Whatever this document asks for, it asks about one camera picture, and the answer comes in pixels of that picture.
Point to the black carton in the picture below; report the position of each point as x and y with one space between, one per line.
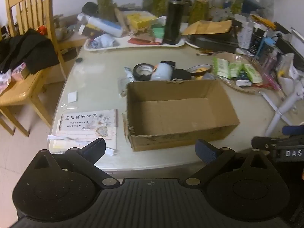
257 40

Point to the white round jar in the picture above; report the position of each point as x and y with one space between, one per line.
161 73

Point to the black cloth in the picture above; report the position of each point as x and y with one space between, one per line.
30 49

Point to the clear plastic bottle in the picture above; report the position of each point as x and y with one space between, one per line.
267 2

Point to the green wet wipe packets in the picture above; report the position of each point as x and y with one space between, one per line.
237 87

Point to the wooden side stand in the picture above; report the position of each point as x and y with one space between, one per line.
73 41

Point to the clear plastic packet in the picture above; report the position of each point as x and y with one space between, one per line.
123 86

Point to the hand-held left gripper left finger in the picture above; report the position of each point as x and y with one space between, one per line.
96 147

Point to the orange toy figure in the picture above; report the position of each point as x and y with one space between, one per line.
200 70

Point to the pink plastic packet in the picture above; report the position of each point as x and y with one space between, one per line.
7 78

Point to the white tripod stand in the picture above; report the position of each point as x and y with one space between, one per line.
282 109

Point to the dark blue packet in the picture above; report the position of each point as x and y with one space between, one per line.
242 77

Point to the small white card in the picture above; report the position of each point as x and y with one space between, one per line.
72 97

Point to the small red toy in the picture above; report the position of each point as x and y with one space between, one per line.
42 29

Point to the yellow box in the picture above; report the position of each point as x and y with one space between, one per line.
140 20

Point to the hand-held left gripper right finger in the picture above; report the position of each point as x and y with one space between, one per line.
205 152

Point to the black round cap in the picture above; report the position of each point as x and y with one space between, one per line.
79 60

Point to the black round hat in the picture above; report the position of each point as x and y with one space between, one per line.
89 7

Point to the white plastic bag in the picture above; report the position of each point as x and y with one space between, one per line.
288 73

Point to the black tape roll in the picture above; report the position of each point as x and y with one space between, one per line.
136 74

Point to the small dark jar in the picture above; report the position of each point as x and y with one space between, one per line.
147 1

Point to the cardboard box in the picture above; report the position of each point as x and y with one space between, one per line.
180 137

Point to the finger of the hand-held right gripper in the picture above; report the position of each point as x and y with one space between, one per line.
293 130
263 143

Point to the pink cosmetic tubes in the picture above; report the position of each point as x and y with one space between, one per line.
270 60

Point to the red packet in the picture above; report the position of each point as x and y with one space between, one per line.
142 41

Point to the silver patterned sachet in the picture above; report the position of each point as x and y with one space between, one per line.
129 74

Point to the green white tissue pack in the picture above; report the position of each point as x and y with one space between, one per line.
220 67
235 70
253 74

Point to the light blue carton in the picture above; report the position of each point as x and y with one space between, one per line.
264 47

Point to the black thermos bottle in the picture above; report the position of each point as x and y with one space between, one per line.
174 21

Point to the black gold tube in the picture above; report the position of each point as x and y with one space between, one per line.
91 30

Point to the white tray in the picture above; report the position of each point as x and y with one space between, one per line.
123 44

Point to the floral printed card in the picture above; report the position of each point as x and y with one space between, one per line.
87 123

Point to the glass vase with dried flowers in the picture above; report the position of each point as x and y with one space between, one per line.
104 0

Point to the wooden chair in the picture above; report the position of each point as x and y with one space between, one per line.
23 92

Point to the white carton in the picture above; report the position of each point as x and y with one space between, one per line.
244 34

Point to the crumpled brown paper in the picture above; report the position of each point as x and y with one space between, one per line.
142 32

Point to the white blue sock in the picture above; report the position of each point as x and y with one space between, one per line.
104 40

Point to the small grey pouch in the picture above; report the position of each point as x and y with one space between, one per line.
209 76

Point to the brown paper bag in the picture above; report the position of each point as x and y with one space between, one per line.
121 19

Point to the brown paper envelope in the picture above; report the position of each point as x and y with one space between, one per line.
209 27

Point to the yellow package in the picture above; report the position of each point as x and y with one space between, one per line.
263 21

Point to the small white box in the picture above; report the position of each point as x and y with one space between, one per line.
243 83

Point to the white blue lotion bottle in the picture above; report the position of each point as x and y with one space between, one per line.
104 25

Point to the green sponge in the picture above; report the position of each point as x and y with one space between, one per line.
158 32

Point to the small black box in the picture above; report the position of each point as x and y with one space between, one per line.
168 64

